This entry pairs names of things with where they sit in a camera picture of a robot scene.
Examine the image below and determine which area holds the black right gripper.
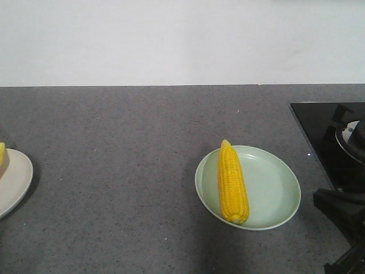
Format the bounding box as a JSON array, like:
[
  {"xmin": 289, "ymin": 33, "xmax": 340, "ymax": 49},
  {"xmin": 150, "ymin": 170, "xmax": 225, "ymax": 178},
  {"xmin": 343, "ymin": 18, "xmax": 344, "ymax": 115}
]
[{"xmin": 313, "ymin": 189, "xmax": 364, "ymax": 274}]

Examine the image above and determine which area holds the yellow corn cob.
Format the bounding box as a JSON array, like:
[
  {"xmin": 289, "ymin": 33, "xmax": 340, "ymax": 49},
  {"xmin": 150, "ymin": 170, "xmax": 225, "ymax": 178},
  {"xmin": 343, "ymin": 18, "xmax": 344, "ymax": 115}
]
[
  {"xmin": 0, "ymin": 142, "xmax": 9, "ymax": 178},
  {"xmin": 218, "ymin": 139, "xmax": 250, "ymax": 225}
]

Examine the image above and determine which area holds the light green plate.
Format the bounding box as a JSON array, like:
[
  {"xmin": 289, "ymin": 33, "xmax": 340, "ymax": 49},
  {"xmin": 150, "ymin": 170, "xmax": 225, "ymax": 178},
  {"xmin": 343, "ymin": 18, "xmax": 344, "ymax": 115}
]
[{"xmin": 194, "ymin": 145, "xmax": 302, "ymax": 231}]

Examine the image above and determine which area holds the black glass gas stove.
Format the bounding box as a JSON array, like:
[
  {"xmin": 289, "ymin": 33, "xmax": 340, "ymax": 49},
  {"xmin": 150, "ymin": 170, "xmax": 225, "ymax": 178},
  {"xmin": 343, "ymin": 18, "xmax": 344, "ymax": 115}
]
[{"xmin": 290, "ymin": 102, "xmax": 364, "ymax": 193}]

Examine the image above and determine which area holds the white plate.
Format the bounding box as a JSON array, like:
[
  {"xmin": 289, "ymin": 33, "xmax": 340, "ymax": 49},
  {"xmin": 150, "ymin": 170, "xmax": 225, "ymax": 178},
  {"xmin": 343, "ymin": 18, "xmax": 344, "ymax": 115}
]
[{"xmin": 1, "ymin": 148, "xmax": 34, "ymax": 219}]

